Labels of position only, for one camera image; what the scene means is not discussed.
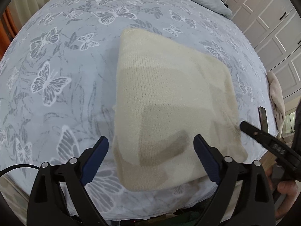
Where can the beige cloth on bed edge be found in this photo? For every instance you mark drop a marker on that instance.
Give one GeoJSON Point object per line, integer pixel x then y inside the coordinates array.
{"type": "Point", "coordinates": [276, 98]}

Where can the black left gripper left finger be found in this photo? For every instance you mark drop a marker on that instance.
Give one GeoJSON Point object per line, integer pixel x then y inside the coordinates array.
{"type": "Point", "coordinates": [59, 197]}

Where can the cream knitted sweater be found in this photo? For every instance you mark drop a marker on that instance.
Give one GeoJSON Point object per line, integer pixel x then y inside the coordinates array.
{"type": "Point", "coordinates": [166, 94]}

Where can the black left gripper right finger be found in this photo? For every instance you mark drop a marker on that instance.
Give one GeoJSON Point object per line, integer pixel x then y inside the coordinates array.
{"type": "Point", "coordinates": [242, 197]}

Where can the person's right hand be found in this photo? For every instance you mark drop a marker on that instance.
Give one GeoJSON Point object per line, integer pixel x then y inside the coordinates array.
{"type": "Point", "coordinates": [290, 189]}

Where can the white panelled wardrobe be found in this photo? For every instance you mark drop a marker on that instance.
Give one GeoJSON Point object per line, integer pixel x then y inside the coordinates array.
{"type": "Point", "coordinates": [273, 29]}

